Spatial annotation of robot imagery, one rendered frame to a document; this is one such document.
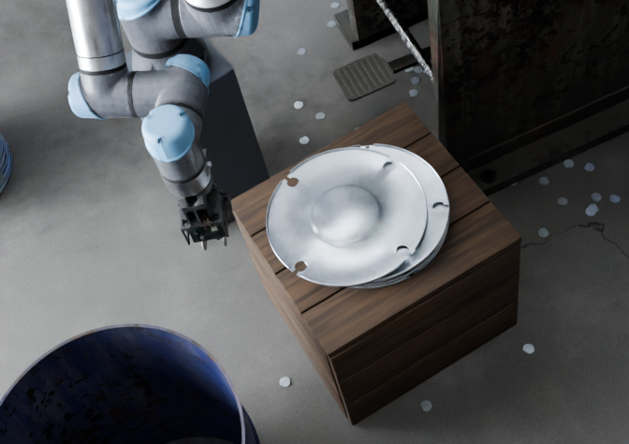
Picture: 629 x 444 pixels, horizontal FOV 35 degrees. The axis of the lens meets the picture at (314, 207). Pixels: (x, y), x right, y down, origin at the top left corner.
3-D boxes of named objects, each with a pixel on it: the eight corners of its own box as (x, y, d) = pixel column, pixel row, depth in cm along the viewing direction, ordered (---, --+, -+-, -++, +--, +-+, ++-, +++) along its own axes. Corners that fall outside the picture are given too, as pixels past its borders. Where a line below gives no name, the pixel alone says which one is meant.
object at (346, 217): (460, 198, 177) (460, 195, 177) (358, 318, 168) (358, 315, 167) (334, 125, 190) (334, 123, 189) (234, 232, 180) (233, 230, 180)
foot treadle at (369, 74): (352, 114, 225) (349, 100, 221) (334, 84, 231) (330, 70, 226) (581, 13, 231) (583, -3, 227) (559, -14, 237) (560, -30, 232)
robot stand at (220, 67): (210, 236, 227) (153, 116, 189) (172, 185, 236) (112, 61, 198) (275, 194, 230) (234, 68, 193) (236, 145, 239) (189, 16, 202)
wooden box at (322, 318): (352, 426, 198) (328, 355, 169) (261, 287, 218) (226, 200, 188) (518, 323, 204) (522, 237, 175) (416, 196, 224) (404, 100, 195)
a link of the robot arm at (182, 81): (138, 51, 159) (125, 106, 154) (206, 49, 158) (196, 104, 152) (153, 82, 166) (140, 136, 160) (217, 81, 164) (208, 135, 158)
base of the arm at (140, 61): (157, 108, 190) (141, 74, 182) (122, 61, 198) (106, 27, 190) (224, 67, 193) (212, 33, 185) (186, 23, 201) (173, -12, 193)
